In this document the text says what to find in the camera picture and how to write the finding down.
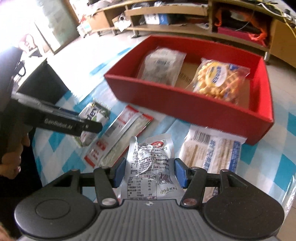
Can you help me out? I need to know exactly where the blue white box on shelf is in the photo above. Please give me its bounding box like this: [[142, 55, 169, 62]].
[[144, 14, 171, 25]]

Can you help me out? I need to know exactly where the white blue cracker pack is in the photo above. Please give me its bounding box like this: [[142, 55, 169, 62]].
[[178, 124, 247, 202]]

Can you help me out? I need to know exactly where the long red white snack pack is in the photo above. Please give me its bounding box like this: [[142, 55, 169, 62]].
[[84, 105, 154, 168]]

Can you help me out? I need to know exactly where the white grey snack bag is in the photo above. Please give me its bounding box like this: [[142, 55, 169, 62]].
[[137, 47, 186, 86]]

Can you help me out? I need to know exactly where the white red text snack bag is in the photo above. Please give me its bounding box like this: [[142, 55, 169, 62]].
[[118, 133, 185, 203]]

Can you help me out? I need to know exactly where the black speaker box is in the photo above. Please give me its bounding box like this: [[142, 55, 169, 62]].
[[17, 59, 69, 104]]

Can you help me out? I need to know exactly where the wooden TV stand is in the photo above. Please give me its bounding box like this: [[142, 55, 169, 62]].
[[85, 1, 295, 66]]

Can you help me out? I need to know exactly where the green white snack packet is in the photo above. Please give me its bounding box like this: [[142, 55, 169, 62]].
[[74, 98, 111, 147]]

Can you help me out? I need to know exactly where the yellow cable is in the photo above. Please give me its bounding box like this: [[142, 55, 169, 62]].
[[254, 0, 296, 39]]

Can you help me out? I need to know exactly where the yellow waffle snack bag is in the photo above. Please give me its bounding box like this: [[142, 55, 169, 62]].
[[186, 58, 250, 104]]

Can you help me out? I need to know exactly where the red cardboard box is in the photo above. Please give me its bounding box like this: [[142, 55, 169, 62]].
[[104, 35, 274, 145]]

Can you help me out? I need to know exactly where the person's left hand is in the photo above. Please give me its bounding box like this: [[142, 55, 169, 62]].
[[1, 133, 30, 179]]

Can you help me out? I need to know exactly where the orange plastic bag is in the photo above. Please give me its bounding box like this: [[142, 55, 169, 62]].
[[213, 8, 272, 47]]

